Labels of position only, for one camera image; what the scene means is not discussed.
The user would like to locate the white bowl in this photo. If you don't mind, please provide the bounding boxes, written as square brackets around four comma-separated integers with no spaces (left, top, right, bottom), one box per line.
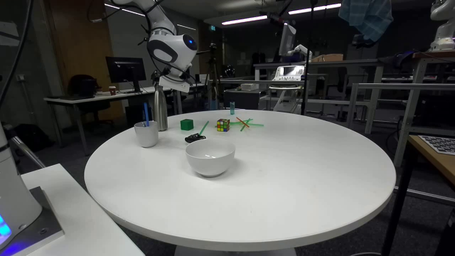
[185,139,236,176]

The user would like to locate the blue cloth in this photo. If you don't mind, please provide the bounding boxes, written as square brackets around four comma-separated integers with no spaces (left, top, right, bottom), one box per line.
[339,0,394,41]

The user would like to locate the blue straw in cup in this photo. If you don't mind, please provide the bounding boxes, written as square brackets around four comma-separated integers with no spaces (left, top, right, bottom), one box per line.
[144,100,149,126]

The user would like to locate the long white desk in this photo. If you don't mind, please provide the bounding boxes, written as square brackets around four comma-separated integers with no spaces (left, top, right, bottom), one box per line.
[43,82,208,147]

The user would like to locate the crossed green sticks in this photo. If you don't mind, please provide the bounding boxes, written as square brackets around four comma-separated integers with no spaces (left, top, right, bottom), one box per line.
[231,117,265,130]

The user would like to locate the silver metal flask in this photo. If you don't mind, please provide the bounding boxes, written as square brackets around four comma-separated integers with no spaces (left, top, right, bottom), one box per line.
[154,85,168,130]

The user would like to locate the multicolored puzzle cube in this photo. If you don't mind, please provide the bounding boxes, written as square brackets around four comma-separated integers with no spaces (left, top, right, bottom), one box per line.
[216,117,231,132]

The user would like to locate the black bag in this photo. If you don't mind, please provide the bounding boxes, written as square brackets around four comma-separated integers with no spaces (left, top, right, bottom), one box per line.
[67,73,100,97]

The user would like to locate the green cube block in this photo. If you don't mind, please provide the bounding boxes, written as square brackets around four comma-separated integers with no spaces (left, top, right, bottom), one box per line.
[181,119,194,130]

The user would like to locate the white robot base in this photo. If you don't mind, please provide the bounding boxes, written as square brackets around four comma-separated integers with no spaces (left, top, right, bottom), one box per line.
[0,127,63,256]

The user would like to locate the wooden side table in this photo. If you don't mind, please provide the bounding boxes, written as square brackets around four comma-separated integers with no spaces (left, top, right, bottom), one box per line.
[380,133,455,256]

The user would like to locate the round white table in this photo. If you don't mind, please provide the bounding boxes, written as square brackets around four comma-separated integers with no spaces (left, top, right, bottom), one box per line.
[84,109,397,256]

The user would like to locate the black computer monitor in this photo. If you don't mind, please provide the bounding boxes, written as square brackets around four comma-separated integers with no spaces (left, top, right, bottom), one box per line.
[105,56,145,92]

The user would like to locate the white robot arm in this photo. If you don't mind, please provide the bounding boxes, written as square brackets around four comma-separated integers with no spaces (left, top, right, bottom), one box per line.
[110,0,198,92]

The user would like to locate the white cup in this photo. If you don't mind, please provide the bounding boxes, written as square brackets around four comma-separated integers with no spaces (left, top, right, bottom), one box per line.
[134,120,158,147]

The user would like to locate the small black rectangular object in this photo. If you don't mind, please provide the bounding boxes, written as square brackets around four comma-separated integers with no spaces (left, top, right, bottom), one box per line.
[185,133,206,143]

